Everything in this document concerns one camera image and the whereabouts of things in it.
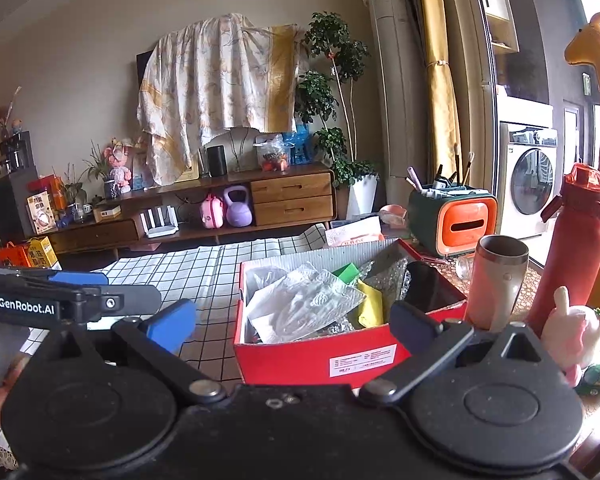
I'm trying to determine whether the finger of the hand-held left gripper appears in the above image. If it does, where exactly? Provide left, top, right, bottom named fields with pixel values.
left=82, top=284, right=162, bottom=322
left=10, top=267, right=110, bottom=288

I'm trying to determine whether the blue plastic bag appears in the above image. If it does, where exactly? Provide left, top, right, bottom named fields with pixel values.
left=282, top=125, right=313, bottom=165

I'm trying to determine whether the dried flower bouquet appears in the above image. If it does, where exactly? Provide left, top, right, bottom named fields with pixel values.
left=0, top=86, right=26, bottom=136

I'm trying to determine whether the white router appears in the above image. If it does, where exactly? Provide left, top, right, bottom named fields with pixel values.
left=139, top=206, right=180, bottom=238

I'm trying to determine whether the black low cabinet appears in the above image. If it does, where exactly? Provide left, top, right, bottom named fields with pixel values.
left=0, top=165, right=41, bottom=246

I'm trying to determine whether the pink white snack pack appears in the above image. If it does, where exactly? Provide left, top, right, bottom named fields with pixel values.
left=324, top=215, right=385, bottom=247

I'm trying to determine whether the purple kettlebell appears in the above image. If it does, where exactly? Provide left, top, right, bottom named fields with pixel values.
left=223, top=185, right=253, bottom=227

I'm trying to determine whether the yellow carton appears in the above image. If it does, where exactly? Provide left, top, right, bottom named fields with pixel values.
left=27, top=236, right=60, bottom=270

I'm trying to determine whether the clear bubble wrap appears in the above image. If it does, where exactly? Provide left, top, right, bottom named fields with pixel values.
left=357, top=255, right=411, bottom=306

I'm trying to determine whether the clear bag of fruit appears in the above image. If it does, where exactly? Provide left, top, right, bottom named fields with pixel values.
left=254, top=135, right=291, bottom=172

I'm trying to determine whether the small potted plant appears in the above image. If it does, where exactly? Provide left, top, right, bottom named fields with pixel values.
left=55, top=162, right=88, bottom=216
left=82, top=142, right=121, bottom=200

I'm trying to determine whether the white washing machine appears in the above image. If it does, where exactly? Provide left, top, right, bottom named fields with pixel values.
left=497, top=120, right=561, bottom=238

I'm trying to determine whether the black television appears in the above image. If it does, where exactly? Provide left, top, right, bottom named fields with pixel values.
left=135, top=50, right=153, bottom=91

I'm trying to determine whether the green plastic piece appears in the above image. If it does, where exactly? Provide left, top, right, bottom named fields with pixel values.
left=331, top=262, right=363, bottom=283

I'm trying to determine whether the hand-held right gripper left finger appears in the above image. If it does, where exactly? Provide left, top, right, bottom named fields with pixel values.
left=27, top=300, right=228, bottom=403

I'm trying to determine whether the black white checkered tablecloth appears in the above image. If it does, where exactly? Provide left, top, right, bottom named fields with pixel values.
left=20, top=222, right=331, bottom=386

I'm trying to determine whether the white standing air conditioner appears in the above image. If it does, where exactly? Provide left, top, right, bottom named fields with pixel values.
left=361, top=0, right=433, bottom=193

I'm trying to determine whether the steel tumbler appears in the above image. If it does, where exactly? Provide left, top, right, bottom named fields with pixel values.
left=464, top=234, right=530, bottom=331

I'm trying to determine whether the cream snack box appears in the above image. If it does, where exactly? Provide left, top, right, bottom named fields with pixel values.
left=26, top=191, right=58, bottom=235

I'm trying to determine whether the bundle of makeup brushes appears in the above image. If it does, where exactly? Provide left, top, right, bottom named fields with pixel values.
left=405, top=142, right=476, bottom=196

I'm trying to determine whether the black coffee maker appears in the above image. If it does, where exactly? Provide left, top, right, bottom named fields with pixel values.
left=0, top=131, right=35, bottom=176

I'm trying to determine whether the red orange gift box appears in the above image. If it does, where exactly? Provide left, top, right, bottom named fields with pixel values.
left=27, top=174, right=67, bottom=208

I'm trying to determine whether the potted tree white planter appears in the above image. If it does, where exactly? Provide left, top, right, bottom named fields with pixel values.
left=295, top=11, right=381, bottom=221

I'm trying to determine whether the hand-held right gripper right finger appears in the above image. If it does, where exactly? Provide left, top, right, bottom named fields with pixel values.
left=358, top=301, right=548, bottom=406

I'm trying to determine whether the blue white gift bag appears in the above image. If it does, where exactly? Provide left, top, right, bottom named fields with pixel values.
left=130, top=155, right=153, bottom=191

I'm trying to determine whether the red water bottle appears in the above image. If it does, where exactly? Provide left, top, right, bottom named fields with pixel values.
left=527, top=161, right=600, bottom=336

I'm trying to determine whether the pink white bunny plush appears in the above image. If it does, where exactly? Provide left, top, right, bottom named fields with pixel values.
left=540, top=286, right=600, bottom=388

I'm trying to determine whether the yellow curtain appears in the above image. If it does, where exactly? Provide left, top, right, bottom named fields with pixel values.
left=415, top=0, right=461, bottom=183

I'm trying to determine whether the white wall cupboard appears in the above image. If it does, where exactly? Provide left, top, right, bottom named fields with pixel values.
left=472, top=0, right=521, bottom=53

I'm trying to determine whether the wooden television cabinet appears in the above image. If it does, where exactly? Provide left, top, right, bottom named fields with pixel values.
left=45, top=162, right=337, bottom=261

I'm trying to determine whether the black cylinder speaker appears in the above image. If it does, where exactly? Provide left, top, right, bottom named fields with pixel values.
left=206, top=145, right=227, bottom=177

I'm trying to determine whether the floral bed sheet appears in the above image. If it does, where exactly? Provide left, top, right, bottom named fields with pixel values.
left=136, top=12, right=306, bottom=186

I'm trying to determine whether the pink toy suitcase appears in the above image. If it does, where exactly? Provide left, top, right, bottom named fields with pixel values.
left=200, top=192, right=227, bottom=230

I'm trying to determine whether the clear plastic bag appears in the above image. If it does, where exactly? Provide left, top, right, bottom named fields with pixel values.
left=245, top=261, right=368, bottom=343

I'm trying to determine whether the pink plush doll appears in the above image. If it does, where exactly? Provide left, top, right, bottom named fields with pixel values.
left=102, top=137, right=136, bottom=195

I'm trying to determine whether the red cardboard box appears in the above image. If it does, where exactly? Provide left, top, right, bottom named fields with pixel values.
left=232, top=237, right=468, bottom=386

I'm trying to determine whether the black fabric pouch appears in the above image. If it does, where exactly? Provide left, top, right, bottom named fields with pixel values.
left=402, top=260, right=463, bottom=313

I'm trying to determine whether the pink bowl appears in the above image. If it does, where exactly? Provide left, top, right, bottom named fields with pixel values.
left=378, top=203, right=408, bottom=226

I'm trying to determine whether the beige lace table mat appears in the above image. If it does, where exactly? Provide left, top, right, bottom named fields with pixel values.
left=415, top=252, right=600, bottom=441

